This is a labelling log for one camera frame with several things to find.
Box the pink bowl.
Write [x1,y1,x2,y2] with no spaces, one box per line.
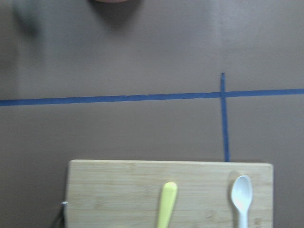
[93,0,129,4]

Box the bamboo cutting board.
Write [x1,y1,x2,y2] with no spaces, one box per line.
[65,160,273,228]

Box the yellow plastic knife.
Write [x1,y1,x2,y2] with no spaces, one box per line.
[156,182,178,228]

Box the white plastic spoon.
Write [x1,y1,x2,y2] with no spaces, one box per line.
[231,175,253,228]

